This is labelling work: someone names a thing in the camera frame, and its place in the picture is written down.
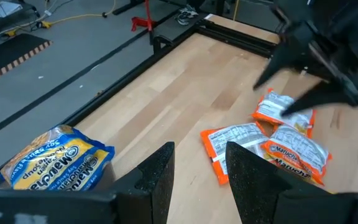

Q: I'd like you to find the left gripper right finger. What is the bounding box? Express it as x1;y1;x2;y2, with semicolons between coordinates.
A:
226;141;358;224

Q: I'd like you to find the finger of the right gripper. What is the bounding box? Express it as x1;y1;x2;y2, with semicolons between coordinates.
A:
281;82;358;118
253;37;310;90

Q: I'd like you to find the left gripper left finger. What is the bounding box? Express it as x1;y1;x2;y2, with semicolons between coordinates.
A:
0;142;176;224

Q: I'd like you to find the blue Maruchan ramen pack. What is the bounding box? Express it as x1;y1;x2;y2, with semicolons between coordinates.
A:
50;146;116;191
0;124;116;191

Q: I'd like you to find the person's shoe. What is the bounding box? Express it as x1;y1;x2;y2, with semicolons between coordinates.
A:
175;5;200;26

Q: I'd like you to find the black hazard-striped floor mat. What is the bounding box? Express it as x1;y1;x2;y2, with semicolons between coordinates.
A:
0;32;53;90

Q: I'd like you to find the yellow hanging cable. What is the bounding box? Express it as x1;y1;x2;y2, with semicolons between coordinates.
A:
232;0;241;22

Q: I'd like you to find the yellow extension cable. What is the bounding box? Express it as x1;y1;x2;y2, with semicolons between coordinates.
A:
3;0;117;37

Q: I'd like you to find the black floor stand frame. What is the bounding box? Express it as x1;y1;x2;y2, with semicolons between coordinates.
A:
0;0;42;30

